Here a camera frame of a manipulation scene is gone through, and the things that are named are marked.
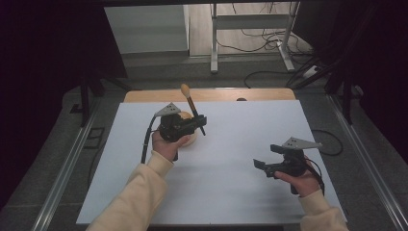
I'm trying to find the dark curtain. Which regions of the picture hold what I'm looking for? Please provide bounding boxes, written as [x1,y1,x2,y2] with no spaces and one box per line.
[0,0,128,211]
[292,0,408,165]

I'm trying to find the tangled black floor cables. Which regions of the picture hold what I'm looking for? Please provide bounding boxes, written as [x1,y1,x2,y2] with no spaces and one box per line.
[215,2,311,56]

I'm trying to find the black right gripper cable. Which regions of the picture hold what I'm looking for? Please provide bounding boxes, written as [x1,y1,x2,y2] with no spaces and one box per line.
[304,157,326,197]

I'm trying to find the white power strip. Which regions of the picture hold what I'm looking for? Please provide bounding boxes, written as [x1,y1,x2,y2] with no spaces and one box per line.
[302,64,320,80]

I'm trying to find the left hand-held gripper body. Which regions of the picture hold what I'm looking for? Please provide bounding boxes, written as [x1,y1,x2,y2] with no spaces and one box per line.
[154,102,197,143]

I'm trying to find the white table mat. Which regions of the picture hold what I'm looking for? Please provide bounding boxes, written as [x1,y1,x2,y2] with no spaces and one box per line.
[76,99,347,226]

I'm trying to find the black looped floor cable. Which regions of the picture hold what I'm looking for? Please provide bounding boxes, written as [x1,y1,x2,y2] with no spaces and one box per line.
[311,128,344,158]

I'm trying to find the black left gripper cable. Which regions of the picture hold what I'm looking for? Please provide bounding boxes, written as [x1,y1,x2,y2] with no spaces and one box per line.
[140,115,162,165]

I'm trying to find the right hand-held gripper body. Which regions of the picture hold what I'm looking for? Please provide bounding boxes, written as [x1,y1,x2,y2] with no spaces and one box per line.
[272,137,322,178]

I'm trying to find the black curved floor cable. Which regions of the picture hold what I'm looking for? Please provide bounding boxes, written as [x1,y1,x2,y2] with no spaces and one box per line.
[243,69,297,90]

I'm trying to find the person's right hand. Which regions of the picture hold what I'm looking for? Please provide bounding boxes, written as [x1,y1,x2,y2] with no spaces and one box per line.
[273,156,322,197]

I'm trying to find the aluminium floor rail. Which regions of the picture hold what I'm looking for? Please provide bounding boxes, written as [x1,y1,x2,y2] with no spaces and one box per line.
[30,98,101,231]
[326,94,408,231]

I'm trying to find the white panel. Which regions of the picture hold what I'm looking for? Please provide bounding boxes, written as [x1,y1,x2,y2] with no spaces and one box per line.
[103,4,191,55]

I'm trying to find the wooden table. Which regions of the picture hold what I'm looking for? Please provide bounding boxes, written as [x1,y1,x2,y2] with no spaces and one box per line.
[123,88,297,104]

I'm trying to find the makeup brush with gold ferrule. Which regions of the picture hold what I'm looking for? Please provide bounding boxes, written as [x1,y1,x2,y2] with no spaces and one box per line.
[180,83,207,137]

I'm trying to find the black metal stand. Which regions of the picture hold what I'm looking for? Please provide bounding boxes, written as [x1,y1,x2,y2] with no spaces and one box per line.
[69,71,133,128]
[322,61,365,126]

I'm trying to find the person's left hand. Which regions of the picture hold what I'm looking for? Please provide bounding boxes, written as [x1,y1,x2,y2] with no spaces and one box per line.
[151,129,192,163]

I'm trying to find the white metal desk frame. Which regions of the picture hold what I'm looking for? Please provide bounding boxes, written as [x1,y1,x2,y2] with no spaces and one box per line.
[210,1,302,74]

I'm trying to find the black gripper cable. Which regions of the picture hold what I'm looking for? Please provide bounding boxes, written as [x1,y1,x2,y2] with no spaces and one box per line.
[304,157,326,197]
[140,115,162,165]

